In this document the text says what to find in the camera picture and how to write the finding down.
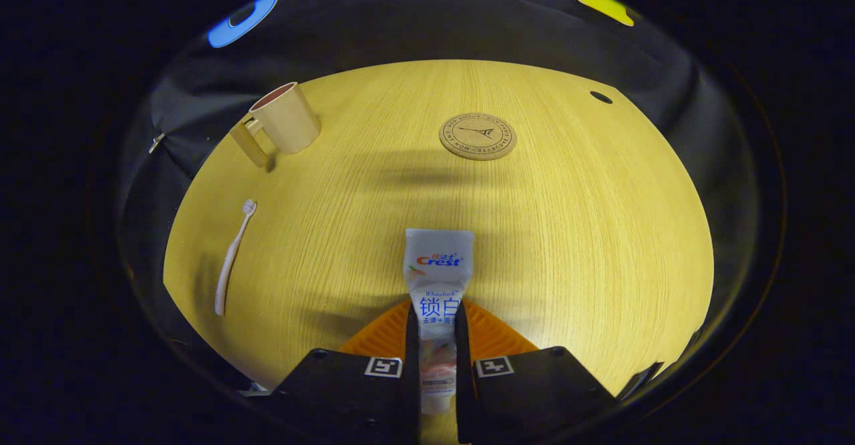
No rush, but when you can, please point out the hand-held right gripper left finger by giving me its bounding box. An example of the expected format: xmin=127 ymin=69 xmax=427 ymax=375
xmin=264 ymin=299 xmax=423 ymax=445

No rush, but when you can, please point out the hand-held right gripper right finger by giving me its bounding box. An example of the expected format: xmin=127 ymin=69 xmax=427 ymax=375
xmin=454 ymin=299 xmax=619 ymax=445

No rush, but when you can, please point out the white toothpaste tube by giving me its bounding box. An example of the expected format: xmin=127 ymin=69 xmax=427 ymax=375
xmin=403 ymin=229 xmax=476 ymax=416

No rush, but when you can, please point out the white toothbrush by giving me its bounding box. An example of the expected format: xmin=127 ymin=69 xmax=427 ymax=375
xmin=214 ymin=199 xmax=258 ymax=317

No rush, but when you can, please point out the round cork coaster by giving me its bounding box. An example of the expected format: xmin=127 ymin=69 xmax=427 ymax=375
xmin=438 ymin=112 xmax=518 ymax=161

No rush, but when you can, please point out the beige cup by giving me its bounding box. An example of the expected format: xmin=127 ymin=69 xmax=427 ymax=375
xmin=230 ymin=82 xmax=322 ymax=168

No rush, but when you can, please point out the wooden desktop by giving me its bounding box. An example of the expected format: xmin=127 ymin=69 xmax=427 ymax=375
xmin=163 ymin=59 xmax=715 ymax=445

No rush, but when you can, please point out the black backdrop cloth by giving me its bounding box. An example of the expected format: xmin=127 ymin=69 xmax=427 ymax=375
xmin=114 ymin=0 xmax=776 ymax=399

